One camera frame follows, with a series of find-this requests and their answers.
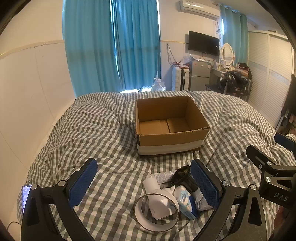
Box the grey white sock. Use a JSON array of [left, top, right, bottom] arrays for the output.
[[192, 188, 213, 211]]

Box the blue floral tissue pack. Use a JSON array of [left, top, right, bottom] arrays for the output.
[[174, 185, 199, 220]]

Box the white hair dryer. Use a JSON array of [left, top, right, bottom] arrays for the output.
[[143, 177, 177, 220]]

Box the white tape roll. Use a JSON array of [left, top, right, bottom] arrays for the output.
[[134, 189, 180, 232]]

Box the smartphone with lit screen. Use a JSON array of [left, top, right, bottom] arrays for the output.
[[22, 185, 32, 213]]

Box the black bags pile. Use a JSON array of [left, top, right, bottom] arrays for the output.
[[218, 63, 252, 101]]

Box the white louvered wardrobe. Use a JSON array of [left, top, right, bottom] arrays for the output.
[[247, 30, 295, 128]]

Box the white printed cream tube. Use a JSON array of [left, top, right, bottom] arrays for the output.
[[151, 170, 176, 185]]

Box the grey white checkered duvet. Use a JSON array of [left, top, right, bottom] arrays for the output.
[[26, 91, 295, 240]]

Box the white dressing table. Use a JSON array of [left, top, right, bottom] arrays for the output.
[[206, 68, 231, 94]]

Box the open cardboard box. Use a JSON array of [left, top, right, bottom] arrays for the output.
[[135, 95, 210, 156]]

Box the white oval vanity mirror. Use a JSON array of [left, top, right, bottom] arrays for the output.
[[220, 43, 235, 66]]

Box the silver mini fridge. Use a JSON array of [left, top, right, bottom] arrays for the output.
[[189, 60, 211, 91]]

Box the teal right window curtain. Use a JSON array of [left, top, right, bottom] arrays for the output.
[[220, 4, 248, 64]]

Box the clear water jug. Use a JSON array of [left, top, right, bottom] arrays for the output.
[[152, 78, 166, 91]]

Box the blue window curtain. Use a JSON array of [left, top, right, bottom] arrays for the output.
[[62, 1, 161, 96]]

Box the black wall television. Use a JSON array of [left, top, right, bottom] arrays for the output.
[[188, 31, 220, 56]]

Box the white wall air conditioner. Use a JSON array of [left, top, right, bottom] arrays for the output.
[[180, 0, 220, 20]]

